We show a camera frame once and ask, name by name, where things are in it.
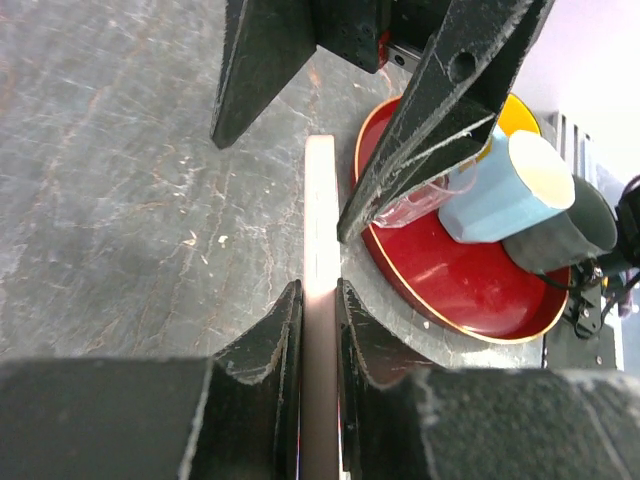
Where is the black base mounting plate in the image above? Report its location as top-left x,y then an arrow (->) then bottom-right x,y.
542,266 -> 624,370

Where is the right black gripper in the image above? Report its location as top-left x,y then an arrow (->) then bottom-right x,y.
210,0 -> 553,243

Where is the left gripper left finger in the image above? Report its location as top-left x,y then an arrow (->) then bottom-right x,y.
1,281 -> 302,479

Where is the light blue white mug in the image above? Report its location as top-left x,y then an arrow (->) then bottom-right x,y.
438,128 -> 575,243

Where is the yellow cup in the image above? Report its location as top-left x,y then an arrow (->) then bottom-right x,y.
475,93 -> 542,162

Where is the red round tray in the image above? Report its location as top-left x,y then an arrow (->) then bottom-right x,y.
353,95 -> 572,345

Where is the pink case smartphone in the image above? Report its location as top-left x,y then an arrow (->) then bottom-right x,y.
298,135 -> 341,479

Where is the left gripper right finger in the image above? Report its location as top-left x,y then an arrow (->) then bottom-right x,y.
336,279 -> 639,479

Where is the clear glass cup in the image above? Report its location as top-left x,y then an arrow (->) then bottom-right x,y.
373,160 -> 478,229

